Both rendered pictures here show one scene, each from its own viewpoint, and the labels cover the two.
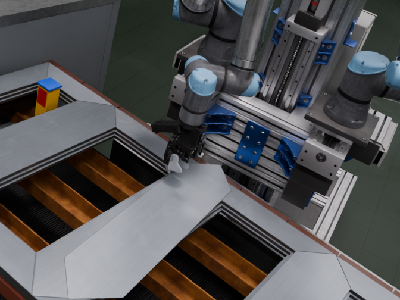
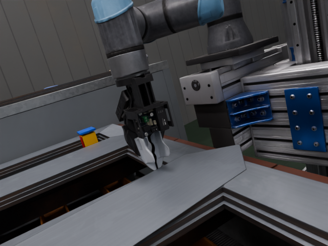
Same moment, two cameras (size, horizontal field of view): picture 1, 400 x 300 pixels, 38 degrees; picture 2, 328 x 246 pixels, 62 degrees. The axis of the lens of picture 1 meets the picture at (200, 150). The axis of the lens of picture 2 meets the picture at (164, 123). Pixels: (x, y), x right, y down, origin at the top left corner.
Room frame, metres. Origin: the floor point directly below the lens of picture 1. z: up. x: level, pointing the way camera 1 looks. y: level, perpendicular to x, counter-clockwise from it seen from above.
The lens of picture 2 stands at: (1.02, -0.32, 1.07)
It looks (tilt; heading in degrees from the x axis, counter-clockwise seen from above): 13 degrees down; 39
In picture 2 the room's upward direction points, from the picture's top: 16 degrees counter-clockwise
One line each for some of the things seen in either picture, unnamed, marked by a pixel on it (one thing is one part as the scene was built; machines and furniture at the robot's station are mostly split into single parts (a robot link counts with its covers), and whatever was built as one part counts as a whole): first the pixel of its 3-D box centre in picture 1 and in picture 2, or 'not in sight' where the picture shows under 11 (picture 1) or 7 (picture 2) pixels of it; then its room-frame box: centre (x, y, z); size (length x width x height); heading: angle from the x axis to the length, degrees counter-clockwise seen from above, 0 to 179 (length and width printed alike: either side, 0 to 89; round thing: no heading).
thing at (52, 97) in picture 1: (46, 111); (94, 156); (1.64, 0.55, 0.78); 0.05 x 0.05 x 0.19; 64
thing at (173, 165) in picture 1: (174, 166); (149, 155); (1.42, 0.06, 0.88); 0.06 x 0.03 x 0.09; 64
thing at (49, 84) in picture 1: (49, 86); (86, 132); (1.64, 0.55, 0.88); 0.06 x 0.06 x 0.02; 64
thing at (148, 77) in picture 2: (187, 137); (142, 105); (1.43, 0.05, 0.99); 0.09 x 0.08 x 0.12; 64
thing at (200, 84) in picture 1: (199, 90); (118, 24); (1.43, 0.05, 1.15); 0.09 x 0.08 x 0.11; 15
